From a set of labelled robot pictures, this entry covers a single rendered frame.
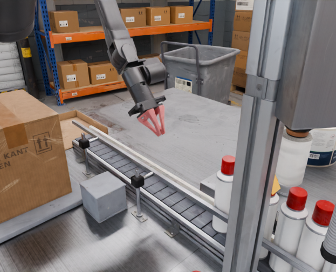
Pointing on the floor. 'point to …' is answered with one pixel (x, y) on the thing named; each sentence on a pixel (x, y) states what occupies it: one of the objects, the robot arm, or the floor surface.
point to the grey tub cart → (200, 69)
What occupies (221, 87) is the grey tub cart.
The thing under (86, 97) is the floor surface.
